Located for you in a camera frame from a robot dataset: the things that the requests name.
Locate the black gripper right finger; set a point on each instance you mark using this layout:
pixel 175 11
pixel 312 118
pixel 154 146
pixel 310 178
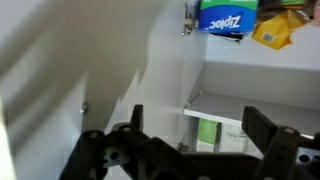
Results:
pixel 280 150

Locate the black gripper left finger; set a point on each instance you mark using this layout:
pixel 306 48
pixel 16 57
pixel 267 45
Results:
pixel 90 156

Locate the wide light wood cabinet door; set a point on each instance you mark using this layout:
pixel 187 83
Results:
pixel 50 66

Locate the white cabinet shelf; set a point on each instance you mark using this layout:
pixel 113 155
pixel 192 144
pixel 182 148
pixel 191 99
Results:
pixel 266 56
pixel 250 106

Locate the light wood overhead cabinet body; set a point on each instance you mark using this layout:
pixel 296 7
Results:
pixel 260 83

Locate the metal cabinet door hinge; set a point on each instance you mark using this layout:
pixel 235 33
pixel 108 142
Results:
pixel 188 21
pixel 181 147

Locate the white translucent container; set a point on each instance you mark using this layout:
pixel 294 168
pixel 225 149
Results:
pixel 233 140

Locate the green and white box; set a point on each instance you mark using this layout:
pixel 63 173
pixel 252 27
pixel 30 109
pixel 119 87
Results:
pixel 207 133

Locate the yellow paper bag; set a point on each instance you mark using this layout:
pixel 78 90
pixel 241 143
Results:
pixel 273 31

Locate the blue Ziploc box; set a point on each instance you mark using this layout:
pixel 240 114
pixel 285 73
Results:
pixel 226 16

